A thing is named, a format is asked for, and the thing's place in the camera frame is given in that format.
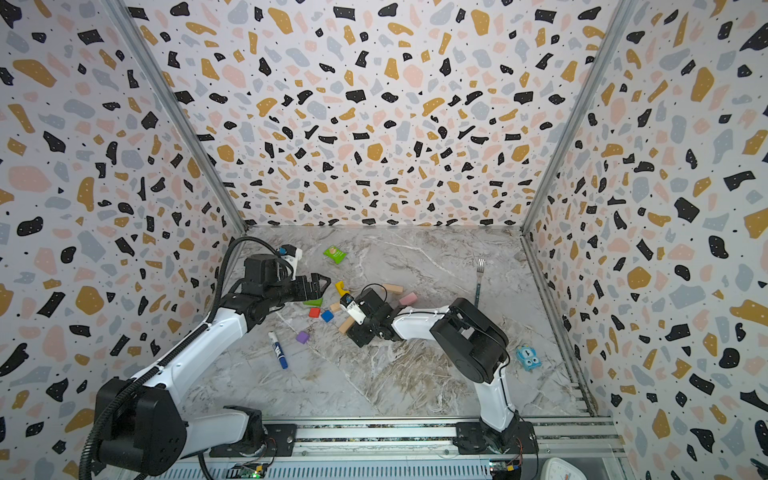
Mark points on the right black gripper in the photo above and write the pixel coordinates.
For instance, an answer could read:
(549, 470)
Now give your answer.
(365, 318)

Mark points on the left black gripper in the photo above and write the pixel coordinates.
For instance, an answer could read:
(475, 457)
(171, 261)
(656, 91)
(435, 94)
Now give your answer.
(314, 292)

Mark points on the pink block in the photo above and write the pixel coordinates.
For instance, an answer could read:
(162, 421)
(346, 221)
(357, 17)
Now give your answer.
(408, 299)

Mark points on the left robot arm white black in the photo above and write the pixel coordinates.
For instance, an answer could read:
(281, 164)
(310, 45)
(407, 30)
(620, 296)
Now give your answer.
(138, 425)

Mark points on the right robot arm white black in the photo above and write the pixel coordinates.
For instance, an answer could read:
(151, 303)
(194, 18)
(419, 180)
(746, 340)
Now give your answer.
(473, 343)

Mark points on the yellow arch block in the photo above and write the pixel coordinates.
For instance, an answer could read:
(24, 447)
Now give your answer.
(341, 289)

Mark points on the green snack packet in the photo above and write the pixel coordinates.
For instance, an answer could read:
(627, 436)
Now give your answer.
(336, 254)

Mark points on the blue marker pen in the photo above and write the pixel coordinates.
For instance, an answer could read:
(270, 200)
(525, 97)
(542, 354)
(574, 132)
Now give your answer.
(278, 350)

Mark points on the blue monster toy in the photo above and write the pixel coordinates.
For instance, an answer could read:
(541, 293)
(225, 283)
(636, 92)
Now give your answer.
(528, 358)

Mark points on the white object bottom right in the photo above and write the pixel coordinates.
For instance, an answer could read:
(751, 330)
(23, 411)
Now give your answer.
(559, 469)

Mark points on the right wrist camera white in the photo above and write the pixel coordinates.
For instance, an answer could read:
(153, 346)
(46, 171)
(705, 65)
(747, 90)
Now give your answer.
(351, 307)

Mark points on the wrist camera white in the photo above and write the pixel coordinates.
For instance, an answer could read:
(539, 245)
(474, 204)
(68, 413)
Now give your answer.
(351, 307)
(292, 255)

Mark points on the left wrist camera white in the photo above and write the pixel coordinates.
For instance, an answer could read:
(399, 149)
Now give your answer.
(292, 255)

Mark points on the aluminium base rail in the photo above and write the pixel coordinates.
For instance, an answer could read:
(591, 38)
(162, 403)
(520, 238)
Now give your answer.
(419, 448)

